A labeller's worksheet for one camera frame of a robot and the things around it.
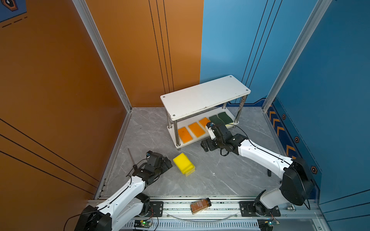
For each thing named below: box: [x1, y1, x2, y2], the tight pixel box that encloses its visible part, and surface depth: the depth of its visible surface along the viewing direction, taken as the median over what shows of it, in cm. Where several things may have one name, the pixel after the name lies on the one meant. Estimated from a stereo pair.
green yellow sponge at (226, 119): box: [217, 111, 234, 125], surface depth 105 cm
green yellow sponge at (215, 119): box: [209, 114, 225, 125], surface depth 104 cm
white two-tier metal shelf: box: [159, 75, 252, 151], surface depth 84 cm
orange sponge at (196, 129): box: [187, 121, 206, 138], surface depth 102 cm
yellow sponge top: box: [172, 152, 193, 172], surface depth 81 cm
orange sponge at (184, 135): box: [178, 126, 194, 144], surface depth 96 cm
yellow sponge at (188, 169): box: [182, 164, 196, 175], surface depth 80 cm
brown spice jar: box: [189, 197, 212, 215], surface depth 73 cm
